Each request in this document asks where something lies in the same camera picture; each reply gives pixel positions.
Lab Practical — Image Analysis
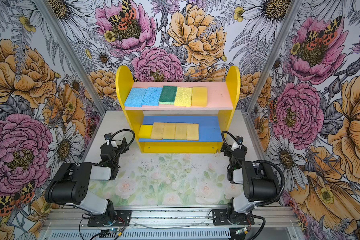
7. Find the bright yellow square sponge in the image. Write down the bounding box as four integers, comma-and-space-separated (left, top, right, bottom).
138, 125, 153, 139

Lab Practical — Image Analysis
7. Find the tan yellow sponge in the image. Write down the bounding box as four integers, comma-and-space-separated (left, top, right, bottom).
163, 123, 176, 140
186, 124, 199, 141
175, 123, 188, 140

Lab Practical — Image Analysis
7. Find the light blue sponge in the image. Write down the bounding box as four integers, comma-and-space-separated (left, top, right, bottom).
125, 88, 147, 108

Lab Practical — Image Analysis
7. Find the speckled yellow sponge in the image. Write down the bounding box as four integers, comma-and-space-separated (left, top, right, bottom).
174, 87, 193, 107

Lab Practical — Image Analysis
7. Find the green scouring sponge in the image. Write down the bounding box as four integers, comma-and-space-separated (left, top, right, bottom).
159, 86, 178, 105

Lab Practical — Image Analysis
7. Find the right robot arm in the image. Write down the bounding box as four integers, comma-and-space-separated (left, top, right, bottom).
219, 143, 285, 225

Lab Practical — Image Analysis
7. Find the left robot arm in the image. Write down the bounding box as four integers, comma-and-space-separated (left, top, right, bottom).
45, 139, 129, 226

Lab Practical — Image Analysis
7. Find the yellow shelf with coloured boards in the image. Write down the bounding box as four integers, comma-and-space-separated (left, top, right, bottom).
115, 66, 241, 154

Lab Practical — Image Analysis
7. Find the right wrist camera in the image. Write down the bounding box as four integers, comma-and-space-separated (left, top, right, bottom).
231, 136, 244, 151

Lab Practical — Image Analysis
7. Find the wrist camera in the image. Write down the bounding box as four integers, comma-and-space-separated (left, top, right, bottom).
104, 133, 118, 148
231, 136, 244, 151

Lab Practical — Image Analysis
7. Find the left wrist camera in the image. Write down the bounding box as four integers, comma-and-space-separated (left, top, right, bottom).
104, 133, 118, 148

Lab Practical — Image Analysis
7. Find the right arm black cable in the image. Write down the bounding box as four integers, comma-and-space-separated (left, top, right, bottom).
221, 130, 286, 208

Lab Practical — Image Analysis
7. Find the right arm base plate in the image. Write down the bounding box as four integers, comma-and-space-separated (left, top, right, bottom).
212, 209, 255, 226

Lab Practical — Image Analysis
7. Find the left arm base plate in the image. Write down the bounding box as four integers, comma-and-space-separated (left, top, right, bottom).
87, 210, 132, 227

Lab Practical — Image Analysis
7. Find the right aluminium frame post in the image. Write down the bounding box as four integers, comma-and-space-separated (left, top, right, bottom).
246, 0, 304, 115

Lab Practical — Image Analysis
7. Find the aluminium frame post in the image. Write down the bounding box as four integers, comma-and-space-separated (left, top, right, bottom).
35, 1, 107, 116
246, 0, 304, 115

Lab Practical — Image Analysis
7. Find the left aluminium frame post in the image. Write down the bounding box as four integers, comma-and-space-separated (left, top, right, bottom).
35, 1, 107, 116

